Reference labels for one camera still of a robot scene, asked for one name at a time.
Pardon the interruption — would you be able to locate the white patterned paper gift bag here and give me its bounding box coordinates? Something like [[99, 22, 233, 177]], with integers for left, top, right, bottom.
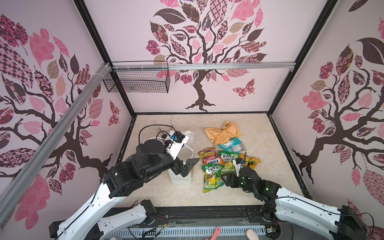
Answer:
[[168, 131, 195, 185]]

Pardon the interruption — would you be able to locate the beige oval object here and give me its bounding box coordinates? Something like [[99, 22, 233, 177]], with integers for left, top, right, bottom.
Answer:
[[246, 229, 259, 240]]

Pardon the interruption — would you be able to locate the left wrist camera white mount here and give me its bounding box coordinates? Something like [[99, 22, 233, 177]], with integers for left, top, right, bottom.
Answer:
[[165, 130, 190, 160]]

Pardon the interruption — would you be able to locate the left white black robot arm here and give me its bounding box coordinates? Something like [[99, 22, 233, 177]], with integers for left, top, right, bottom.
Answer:
[[49, 139, 200, 240]]

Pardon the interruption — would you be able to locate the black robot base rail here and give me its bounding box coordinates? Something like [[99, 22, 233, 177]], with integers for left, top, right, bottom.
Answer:
[[80, 203, 341, 240]]

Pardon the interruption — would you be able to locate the yellow snack packet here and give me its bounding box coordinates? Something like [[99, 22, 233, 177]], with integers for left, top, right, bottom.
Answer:
[[240, 154, 262, 170]]

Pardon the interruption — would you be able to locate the grey slotted cable duct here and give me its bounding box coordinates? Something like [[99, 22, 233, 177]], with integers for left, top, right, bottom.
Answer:
[[106, 226, 267, 240]]

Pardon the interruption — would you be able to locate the pink plastic tool handle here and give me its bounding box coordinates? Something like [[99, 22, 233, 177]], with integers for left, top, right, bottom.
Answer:
[[206, 227, 221, 240]]

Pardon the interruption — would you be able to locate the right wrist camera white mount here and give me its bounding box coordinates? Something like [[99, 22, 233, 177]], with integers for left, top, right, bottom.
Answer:
[[232, 158, 245, 177]]

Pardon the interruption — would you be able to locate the orange candy snack packet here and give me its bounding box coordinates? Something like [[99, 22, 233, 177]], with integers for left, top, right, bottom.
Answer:
[[198, 148, 225, 166]]

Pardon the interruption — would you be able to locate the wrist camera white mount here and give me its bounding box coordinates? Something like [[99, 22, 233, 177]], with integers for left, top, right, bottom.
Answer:
[[165, 130, 190, 160], [232, 158, 245, 177]]

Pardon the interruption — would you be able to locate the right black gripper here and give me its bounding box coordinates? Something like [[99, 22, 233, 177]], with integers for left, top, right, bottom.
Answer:
[[219, 172, 256, 195]]

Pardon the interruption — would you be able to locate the orange-brown snack bag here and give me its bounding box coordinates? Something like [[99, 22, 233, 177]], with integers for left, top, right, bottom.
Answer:
[[204, 121, 241, 146]]

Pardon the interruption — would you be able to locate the diagonal aluminium rail left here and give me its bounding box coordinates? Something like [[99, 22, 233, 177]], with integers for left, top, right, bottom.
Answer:
[[1, 63, 111, 224]]

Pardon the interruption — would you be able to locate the horizontal aluminium rail back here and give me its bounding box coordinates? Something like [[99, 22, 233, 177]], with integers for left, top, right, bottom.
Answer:
[[113, 62, 296, 71]]

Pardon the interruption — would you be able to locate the green snack packet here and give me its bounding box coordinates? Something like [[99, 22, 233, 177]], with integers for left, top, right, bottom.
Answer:
[[218, 151, 240, 174], [202, 164, 224, 193]]

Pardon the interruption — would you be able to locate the black wire mesh basket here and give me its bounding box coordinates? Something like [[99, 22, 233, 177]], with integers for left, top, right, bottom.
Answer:
[[103, 60, 171, 93]]

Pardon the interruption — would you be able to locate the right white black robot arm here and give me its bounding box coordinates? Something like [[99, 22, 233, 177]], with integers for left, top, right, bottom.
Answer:
[[221, 167, 368, 240]]

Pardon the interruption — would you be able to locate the teal pink snack packet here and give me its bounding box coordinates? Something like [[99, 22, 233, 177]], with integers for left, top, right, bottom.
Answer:
[[219, 138, 246, 153]]

